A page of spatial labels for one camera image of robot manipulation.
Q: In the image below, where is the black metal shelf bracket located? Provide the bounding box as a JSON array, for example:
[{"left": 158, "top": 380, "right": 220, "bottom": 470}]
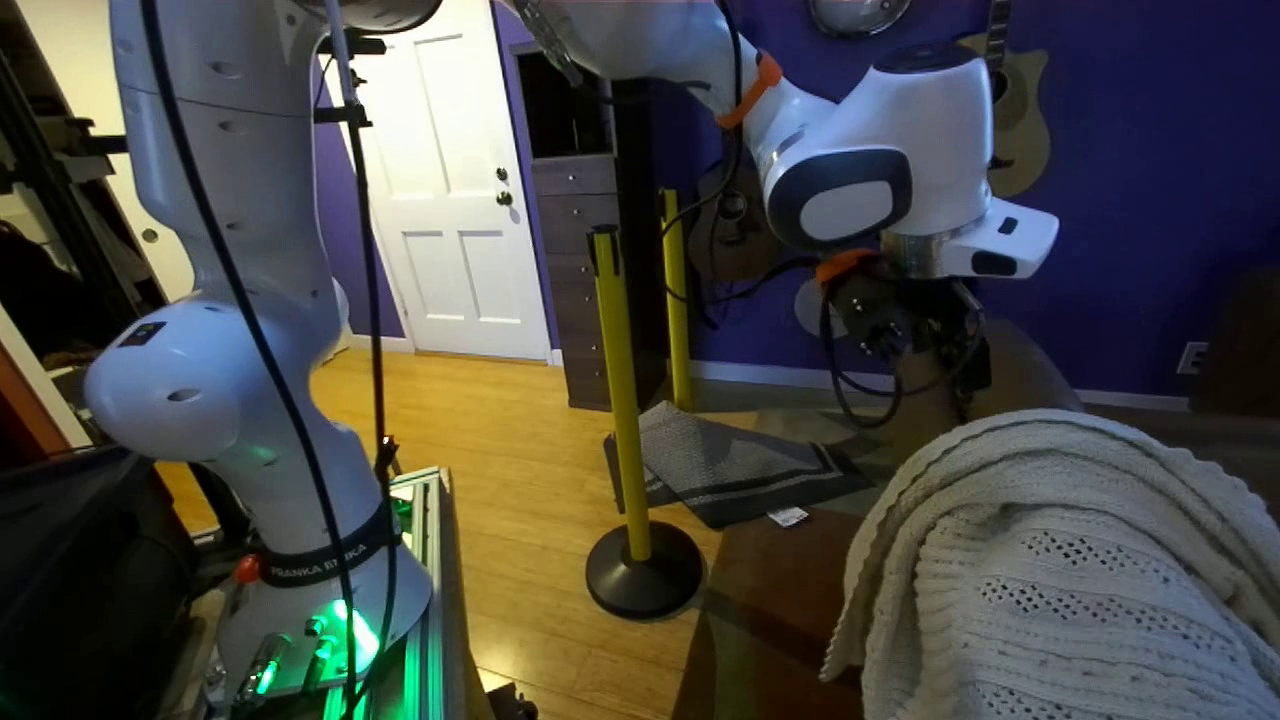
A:
[{"left": 55, "top": 110, "right": 134, "bottom": 169}]

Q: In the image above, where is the white wall outlet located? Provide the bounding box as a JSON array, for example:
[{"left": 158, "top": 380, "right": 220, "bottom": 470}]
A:
[{"left": 1170, "top": 335, "right": 1215, "bottom": 385}]

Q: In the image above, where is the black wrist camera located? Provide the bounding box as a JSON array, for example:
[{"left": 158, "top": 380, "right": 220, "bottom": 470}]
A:
[{"left": 826, "top": 279, "right": 911, "bottom": 358}]

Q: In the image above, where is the round silver wall ornament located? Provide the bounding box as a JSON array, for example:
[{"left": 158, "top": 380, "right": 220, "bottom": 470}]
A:
[{"left": 809, "top": 0, "right": 917, "bottom": 40}]

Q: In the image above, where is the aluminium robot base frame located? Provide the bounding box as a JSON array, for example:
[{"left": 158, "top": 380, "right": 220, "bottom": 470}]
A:
[{"left": 194, "top": 462, "right": 469, "bottom": 720}]

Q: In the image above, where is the white panel door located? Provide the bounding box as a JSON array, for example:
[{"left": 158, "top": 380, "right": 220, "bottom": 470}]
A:
[{"left": 348, "top": 0, "right": 555, "bottom": 368}]

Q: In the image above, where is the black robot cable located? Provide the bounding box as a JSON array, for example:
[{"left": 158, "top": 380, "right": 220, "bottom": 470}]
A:
[{"left": 134, "top": 0, "right": 402, "bottom": 720}]

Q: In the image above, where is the dark wooden cabinet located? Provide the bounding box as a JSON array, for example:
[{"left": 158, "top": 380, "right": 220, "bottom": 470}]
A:
[{"left": 513, "top": 44, "right": 671, "bottom": 410}]

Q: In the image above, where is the gray floor mat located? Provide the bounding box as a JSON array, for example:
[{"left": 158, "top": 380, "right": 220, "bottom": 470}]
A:
[{"left": 600, "top": 397, "right": 865, "bottom": 532}]

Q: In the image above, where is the brown sofa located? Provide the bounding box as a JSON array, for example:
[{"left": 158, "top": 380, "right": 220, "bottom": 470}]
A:
[{"left": 671, "top": 264, "right": 1280, "bottom": 720}]

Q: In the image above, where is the black fabric bag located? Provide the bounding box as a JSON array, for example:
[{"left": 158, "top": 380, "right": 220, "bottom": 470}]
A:
[{"left": 0, "top": 443, "right": 202, "bottom": 720}]

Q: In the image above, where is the dark wood guitar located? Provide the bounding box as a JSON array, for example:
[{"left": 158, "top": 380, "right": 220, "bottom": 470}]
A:
[{"left": 691, "top": 173, "right": 793, "bottom": 293}]

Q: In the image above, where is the white knitted blanket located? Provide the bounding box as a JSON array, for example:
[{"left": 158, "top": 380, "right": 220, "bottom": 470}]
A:
[{"left": 817, "top": 405, "right": 1280, "bottom": 720}]

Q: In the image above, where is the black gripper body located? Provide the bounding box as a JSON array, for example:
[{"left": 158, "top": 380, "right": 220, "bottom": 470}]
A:
[{"left": 852, "top": 264, "right": 993, "bottom": 390}]

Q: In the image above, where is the yellow stanchion post black base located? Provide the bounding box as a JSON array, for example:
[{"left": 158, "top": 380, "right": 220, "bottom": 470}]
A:
[{"left": 580, "top": 225, "right": 707, "bottom": 625}]

